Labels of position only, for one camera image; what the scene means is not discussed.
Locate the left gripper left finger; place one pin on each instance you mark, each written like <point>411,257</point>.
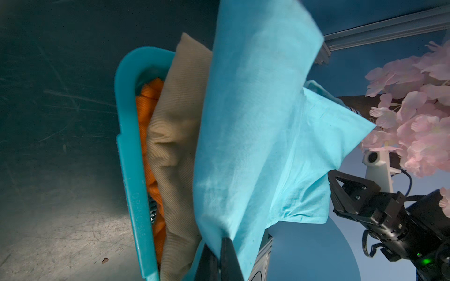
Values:
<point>208,267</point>

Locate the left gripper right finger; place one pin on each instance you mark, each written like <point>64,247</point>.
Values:
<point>229,264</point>

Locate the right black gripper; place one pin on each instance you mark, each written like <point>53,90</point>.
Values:
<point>415,233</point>

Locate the teal pants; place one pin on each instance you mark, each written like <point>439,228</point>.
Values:
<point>268,138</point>

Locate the khaki pants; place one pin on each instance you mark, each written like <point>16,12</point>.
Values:
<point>174,133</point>

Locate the orange pants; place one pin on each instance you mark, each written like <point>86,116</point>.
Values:
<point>146,103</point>

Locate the teal plastic basket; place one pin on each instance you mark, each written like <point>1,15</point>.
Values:
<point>138,67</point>

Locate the pink cherry blossom tree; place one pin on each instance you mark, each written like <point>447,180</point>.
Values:
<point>413,115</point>

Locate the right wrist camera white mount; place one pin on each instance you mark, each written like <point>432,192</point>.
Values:
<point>381,166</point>

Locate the aluminium back frame bar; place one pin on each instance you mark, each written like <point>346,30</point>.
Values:
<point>418,23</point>

